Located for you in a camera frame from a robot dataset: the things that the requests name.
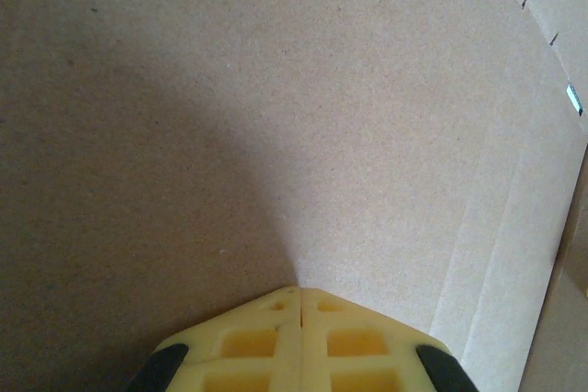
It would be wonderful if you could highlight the brown cardboard paper box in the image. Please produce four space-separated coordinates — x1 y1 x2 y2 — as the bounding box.
0 0 588 392

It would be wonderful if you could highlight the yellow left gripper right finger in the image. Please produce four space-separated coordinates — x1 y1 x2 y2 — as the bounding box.
300 287 477 392

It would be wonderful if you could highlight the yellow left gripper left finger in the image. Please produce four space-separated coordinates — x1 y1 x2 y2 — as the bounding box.
126 286 302 392

